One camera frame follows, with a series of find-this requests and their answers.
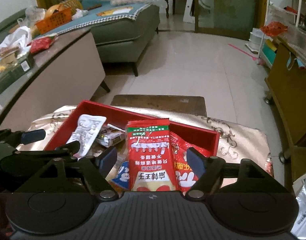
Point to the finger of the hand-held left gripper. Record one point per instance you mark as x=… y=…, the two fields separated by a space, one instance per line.
x=68 y=148
x=34 y=135

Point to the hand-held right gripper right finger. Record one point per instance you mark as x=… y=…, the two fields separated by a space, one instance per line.
x=195 y=163

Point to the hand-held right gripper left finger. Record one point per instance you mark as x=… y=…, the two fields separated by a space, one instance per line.
x=108 y=160

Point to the blue and orange snack packet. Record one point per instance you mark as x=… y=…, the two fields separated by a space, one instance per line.
x=123 y=175

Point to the red gummy candy packet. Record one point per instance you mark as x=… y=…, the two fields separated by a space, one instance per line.
x=179 y=150

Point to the white packet with brown cube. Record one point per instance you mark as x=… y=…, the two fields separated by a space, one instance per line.
x=110 y=136

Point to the red cardboard box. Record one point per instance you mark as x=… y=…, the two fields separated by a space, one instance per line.
x=200 y=136

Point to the silver printed snack packet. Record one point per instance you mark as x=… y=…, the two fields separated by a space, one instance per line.
x=88 y=127

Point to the long red milk candy packet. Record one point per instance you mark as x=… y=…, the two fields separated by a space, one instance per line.
x=150 y=160

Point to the floral satin tablecloth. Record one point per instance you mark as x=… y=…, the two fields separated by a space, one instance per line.
x=243 y=142

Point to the dark green box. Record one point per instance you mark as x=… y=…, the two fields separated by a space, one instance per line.
x=12 y=77

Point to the brown wooden stool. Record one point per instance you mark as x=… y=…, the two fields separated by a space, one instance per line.
x=155 y=102

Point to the grey coffee table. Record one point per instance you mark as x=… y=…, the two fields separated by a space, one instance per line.
x=68 y=62

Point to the red foil snack packet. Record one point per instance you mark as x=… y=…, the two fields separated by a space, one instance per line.
x=40 y=44

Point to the white plastic bag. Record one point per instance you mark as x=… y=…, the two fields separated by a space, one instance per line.
x=17 y=36

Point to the silver foil bag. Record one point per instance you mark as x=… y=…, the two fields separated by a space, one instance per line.
x=303 y=205

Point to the wooden cabinet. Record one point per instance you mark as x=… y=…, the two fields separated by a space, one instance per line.
x=288 y=92

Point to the orange plastic basket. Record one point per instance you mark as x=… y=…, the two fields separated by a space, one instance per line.
x=55 y=20

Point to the pink stick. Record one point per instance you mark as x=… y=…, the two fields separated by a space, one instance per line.
x=243 y=52

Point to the clear plastic bag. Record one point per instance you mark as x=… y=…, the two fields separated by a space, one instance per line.
x=35 y=13

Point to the grey-green sofa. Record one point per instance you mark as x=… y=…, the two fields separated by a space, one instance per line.
x=118 y=35

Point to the yellow round object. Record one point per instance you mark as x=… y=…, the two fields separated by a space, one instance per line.
x=52 y=8

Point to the white crumpled bag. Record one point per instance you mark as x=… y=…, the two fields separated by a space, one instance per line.
x=79 y=13

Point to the teal yellow storage drawers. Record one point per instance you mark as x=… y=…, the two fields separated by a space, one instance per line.
x=269 y=52

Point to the white plastic drawers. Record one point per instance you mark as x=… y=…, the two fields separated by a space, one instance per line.
x=255 y=40

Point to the teal patterned blanket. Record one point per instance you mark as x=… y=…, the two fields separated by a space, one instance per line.
x=105 y=15

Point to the red crumpled wrapper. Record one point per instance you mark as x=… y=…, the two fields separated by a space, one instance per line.
x=273 y=28

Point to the white board with holes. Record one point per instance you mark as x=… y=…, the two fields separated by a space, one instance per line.
x=189 y=7

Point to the pale pink bundle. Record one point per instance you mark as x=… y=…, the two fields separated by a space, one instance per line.
x=130 y=0

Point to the clear plastic tray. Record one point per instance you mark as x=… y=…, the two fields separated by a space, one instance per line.
x=300 y=40

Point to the sliding glass door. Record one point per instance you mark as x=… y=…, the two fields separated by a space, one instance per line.
x=230 y=5

